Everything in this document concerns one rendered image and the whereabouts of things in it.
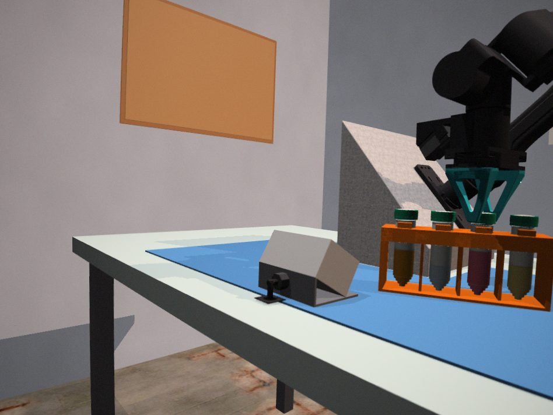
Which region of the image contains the green screw cap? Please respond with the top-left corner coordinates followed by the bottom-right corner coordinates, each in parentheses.
top-left (478, 213), bottom-right (496, 224)
top-left (394, 209), bottom-right (418, 220)
top-left (510, 214), bottom-right (539, 227)
top-left (430, 211), bottom-right (456, 222)

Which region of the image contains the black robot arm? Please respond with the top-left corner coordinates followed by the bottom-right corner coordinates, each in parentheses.
top-left (414, 9), bottom-right (553, 229)

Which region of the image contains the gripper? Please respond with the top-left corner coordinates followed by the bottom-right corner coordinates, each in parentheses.
top-left (444, 108), bottom-right (527, 223)

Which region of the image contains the blue bench mat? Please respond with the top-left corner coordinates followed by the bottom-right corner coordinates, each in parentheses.
top-left (145, 240), bottom-right (553, 401)

